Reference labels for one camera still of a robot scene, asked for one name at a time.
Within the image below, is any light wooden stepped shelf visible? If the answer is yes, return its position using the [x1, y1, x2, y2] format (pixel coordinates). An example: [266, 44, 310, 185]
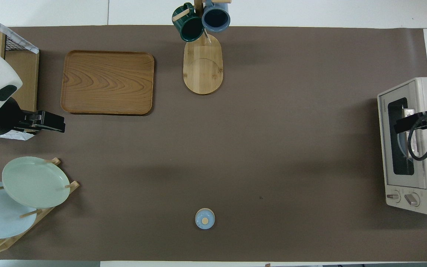
[0, 28, 40, 112]

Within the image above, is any brown wooden tray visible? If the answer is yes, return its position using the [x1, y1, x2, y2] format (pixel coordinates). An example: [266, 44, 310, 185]
[60, 50, 155, 116]

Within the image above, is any dark green ceramic mug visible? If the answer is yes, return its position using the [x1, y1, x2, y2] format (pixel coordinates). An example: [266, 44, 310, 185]
[172, 3, 205, 42]

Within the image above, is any wooden plate rack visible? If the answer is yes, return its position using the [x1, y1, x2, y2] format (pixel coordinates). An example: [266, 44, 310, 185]
[0, 158, 80, 256]

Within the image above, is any glass oven door with handle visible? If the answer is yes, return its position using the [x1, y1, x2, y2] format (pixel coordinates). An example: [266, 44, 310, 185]
[378, 83, 427, 189]

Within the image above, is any wooden mug tree stand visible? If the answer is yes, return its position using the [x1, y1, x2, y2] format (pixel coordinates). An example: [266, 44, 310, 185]
[172, 0, 232, 95]

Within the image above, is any blue ceramic mug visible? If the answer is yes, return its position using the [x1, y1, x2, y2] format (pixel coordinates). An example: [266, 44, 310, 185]
[202, 0, 231, 33]

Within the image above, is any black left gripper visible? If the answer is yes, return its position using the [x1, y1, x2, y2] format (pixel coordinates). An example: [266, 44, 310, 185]
[0, 97, 66, 136]

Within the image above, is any brown table mat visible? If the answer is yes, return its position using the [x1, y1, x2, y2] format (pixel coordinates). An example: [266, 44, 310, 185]
[0, 25, 427, 262]

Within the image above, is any mint green plate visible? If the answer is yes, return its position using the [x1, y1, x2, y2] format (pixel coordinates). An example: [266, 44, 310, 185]
[2, 156, 71, 208]

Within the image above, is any black wire basket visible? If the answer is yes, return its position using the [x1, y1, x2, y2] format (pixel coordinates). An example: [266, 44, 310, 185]
[0, 17, 38, 52]

